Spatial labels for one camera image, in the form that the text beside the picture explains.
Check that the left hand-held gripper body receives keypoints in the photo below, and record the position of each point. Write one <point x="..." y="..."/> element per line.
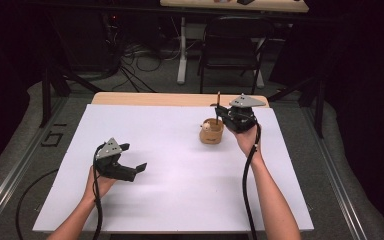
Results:
<point x="111" y="163"/>

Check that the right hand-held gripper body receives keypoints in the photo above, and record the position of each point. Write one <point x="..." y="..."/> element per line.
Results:
<point x="241" y="116"/>

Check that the dark pencil with orange tip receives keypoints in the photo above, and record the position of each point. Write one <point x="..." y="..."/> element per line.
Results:
<point x="218" y="103"/>

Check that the tan bear pen holder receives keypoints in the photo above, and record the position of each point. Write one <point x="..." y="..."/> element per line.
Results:
<point x="211" y="135"/>

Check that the person's right hand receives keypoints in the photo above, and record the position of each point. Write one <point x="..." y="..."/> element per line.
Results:
<point x="249" y="141"/>

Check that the person's left hand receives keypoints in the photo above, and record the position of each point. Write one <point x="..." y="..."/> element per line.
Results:
<point x="95" y="186"/>

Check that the white table sheet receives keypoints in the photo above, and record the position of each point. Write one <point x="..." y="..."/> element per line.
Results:
<point x="180" y="173"/>

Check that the black folding chair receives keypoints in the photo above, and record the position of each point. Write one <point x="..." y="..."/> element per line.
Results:
<point x="233" y="50"/>

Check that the black metal stand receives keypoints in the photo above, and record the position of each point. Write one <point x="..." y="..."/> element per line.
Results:
<point x="310" y="100"/>
<point x="51" y="90"/>

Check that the desk with white legs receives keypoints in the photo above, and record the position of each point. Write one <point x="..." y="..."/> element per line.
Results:
<point x="233" y="6"/>

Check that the aluminium floor rail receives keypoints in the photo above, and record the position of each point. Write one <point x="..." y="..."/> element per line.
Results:
<point x="336" y="176"/>
<point x="16" y="166"/>

